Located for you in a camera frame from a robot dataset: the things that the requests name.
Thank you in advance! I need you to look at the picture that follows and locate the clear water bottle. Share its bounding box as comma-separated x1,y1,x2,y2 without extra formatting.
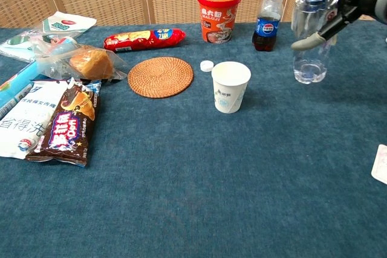
291,0,339,85

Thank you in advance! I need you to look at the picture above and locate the cola bottle blue cap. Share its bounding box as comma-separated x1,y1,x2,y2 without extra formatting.
252,0,284,53

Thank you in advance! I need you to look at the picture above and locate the orange instant noodle cup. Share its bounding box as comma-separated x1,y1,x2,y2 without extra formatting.
197,0,242,44

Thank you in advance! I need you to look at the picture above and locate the white paper cup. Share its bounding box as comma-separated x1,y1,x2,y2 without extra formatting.
210,61,252,115

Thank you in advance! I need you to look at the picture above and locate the round woven rattan coaster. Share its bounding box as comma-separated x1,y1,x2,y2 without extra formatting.
127,56,194,99

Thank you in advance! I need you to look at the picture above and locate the red biscuit pack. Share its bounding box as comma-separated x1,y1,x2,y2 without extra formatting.
103,28,187,53

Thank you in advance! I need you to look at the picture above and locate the blue table cloth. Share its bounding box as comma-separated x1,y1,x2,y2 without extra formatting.
0,19,387,258

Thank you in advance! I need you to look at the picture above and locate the bread in clear bag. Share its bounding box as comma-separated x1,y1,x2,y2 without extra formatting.
32,37,129,83

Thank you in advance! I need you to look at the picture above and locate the green white dishcloth pack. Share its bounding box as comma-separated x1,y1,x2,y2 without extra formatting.
0,11,97,62

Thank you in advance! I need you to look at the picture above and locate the brown chocolate snack bag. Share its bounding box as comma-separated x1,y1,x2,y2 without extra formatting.
25,77,102,167

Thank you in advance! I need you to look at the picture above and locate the blue plastic wrap roll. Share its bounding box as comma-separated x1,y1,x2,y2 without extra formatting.
0,60,40,120

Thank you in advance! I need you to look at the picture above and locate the white detergent bag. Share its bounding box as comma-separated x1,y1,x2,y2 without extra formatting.
0,79,69,160

